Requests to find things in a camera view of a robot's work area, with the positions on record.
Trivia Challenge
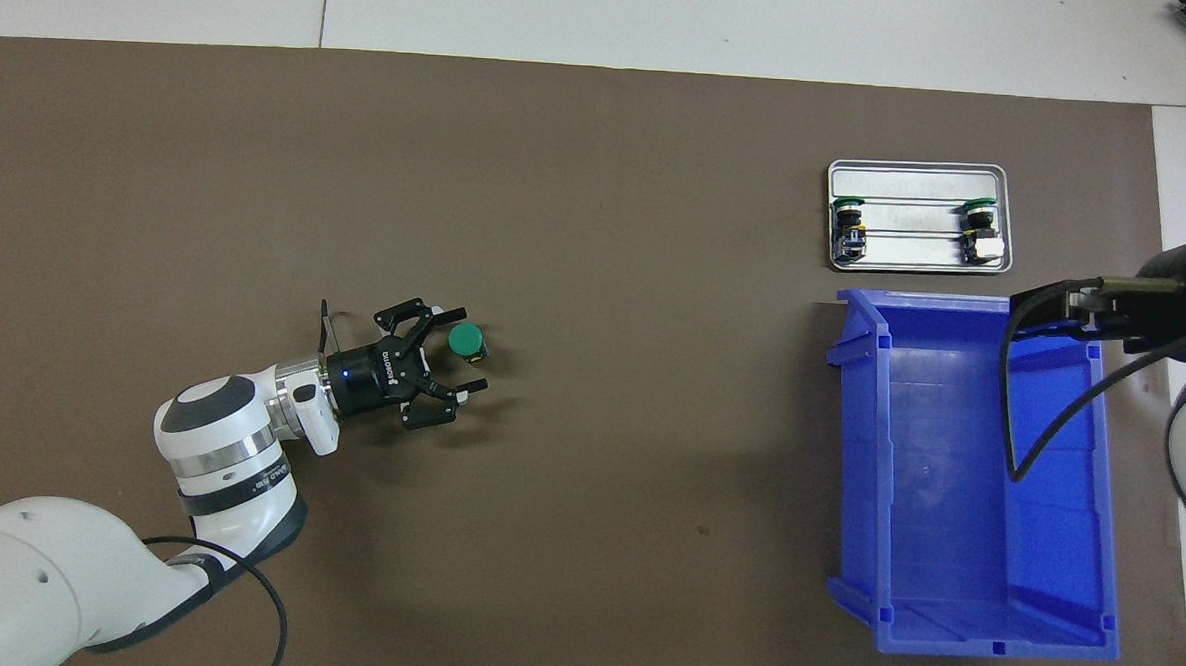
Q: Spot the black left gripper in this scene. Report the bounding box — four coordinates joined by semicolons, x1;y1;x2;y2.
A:
324;294;493;435

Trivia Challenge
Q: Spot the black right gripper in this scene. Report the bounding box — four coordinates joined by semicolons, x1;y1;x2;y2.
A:
1015;237;1186;358

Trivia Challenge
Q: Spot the green push button switch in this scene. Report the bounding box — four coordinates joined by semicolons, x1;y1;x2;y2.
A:
828;195;870;263
447;323;492;365
959;197;1008;267

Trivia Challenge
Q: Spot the grey metal tray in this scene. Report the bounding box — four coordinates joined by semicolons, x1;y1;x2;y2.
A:
822;158;1010;279

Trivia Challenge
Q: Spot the brown table mat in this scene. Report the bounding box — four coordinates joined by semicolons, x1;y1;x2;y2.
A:
0;35;1186;666

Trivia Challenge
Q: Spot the blue plastic storage bin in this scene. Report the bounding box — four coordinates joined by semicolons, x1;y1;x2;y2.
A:
812;286;1136;665

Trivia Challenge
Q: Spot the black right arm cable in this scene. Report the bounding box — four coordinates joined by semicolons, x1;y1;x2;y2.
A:
995;274;1186;492

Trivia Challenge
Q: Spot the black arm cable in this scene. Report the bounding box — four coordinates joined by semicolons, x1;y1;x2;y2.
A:
133;535;293;666
995;274;1186;492

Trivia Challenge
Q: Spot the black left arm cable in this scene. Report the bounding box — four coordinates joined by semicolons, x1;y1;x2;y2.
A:
133;535;293;666

